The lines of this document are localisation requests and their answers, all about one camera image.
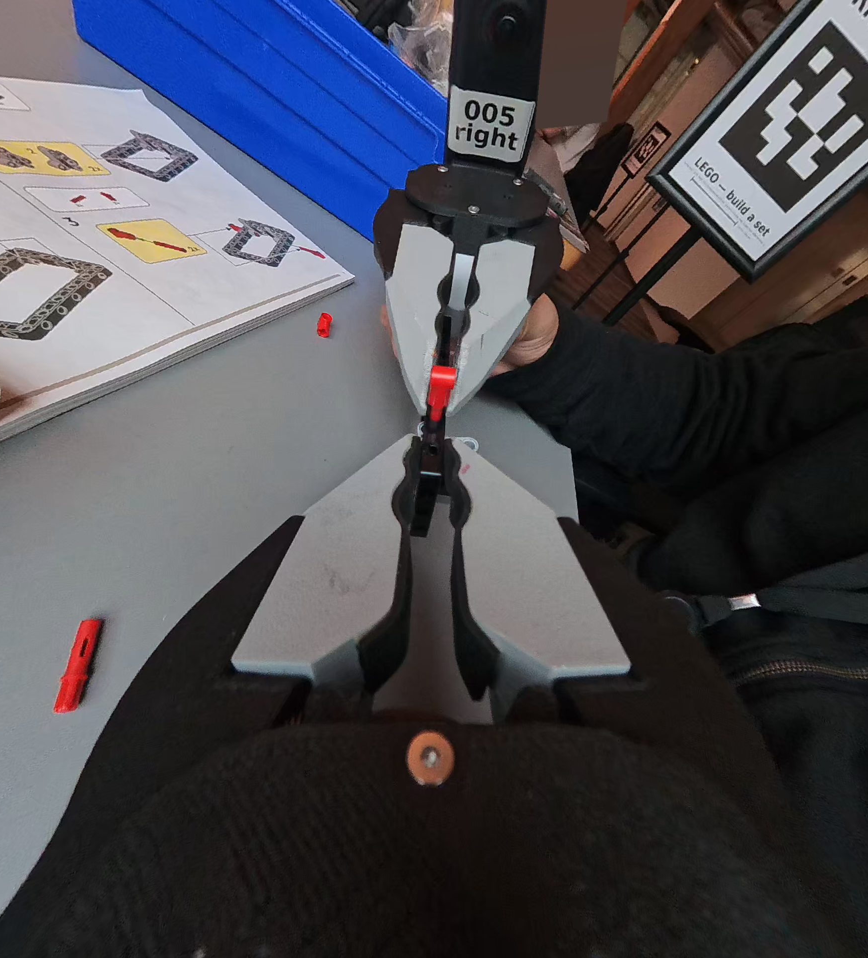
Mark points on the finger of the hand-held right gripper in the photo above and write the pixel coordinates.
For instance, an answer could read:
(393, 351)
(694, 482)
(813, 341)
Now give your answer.
(415, 299)
(501, 299)

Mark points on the black zip jacket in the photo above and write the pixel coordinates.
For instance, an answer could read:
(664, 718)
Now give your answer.
(815, 486)

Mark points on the black lego frame assembly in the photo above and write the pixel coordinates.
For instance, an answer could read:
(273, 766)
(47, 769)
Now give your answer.
(425, 509)

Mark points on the long red lego axle pin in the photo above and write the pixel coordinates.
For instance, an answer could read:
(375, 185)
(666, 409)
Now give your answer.
(441, 382)

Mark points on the person's right hand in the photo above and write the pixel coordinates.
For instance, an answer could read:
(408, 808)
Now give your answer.
(531, 337)

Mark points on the lego instruction booklet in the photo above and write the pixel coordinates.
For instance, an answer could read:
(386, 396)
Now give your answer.
(142, 299)

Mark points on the blue plastic bin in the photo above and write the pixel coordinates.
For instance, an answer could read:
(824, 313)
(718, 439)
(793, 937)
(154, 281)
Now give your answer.
(254, 97)

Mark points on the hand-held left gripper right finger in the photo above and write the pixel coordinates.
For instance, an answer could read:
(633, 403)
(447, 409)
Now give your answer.
(531, 591)

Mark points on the small framed marker sign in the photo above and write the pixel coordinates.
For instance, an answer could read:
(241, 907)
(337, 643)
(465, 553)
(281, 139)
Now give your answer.
(647, 148)

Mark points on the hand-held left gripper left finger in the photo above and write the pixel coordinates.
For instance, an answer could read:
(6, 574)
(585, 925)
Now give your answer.
(329, 591)

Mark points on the person's right forearm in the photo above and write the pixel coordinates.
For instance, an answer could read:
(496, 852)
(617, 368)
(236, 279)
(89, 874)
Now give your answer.
(628, 389)

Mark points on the short red lego pin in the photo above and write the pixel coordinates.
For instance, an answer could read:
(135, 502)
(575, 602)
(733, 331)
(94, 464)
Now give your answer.
(324, 324)

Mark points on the clear plastic parts bags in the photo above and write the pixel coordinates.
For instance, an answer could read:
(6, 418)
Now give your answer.
(415, 41)

